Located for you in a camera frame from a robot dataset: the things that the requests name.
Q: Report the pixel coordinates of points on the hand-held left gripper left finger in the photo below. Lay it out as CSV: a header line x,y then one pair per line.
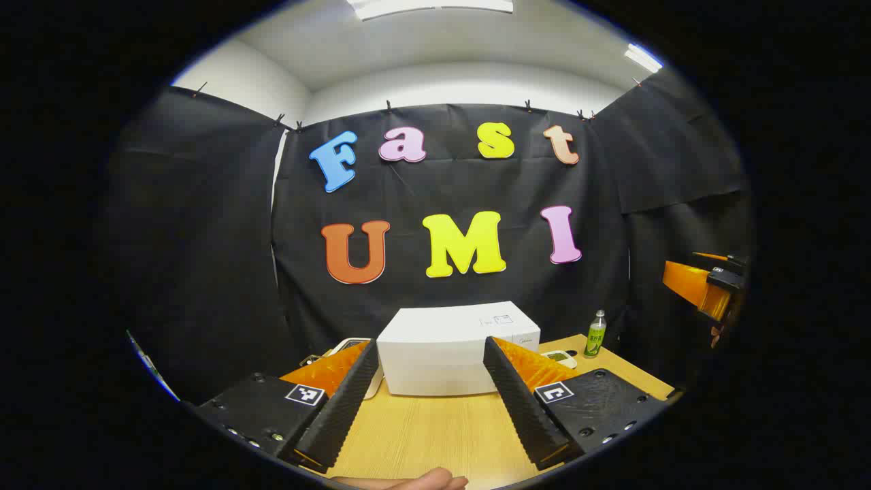
x,y
340,408

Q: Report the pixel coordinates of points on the white microwave oven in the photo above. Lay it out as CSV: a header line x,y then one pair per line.
x,y
435,347

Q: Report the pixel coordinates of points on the white divided tray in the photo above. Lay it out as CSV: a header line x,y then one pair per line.
x,y
561,356

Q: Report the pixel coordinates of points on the ceiling light panel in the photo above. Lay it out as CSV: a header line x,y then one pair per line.
x,y
643,58
429,7

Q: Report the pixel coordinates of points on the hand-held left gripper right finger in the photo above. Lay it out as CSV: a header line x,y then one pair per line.
x,y
524,415

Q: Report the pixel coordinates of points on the black backdrop cloth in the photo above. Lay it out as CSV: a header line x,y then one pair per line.
x,y
442,190

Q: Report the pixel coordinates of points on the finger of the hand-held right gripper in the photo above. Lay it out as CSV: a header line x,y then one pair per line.
x,y
721,258
691,286

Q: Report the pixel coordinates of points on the white toaster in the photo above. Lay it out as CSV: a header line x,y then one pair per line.
x,y
378,386

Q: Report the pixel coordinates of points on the green label drink bottle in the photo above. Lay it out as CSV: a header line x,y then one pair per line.
x,y
595,337

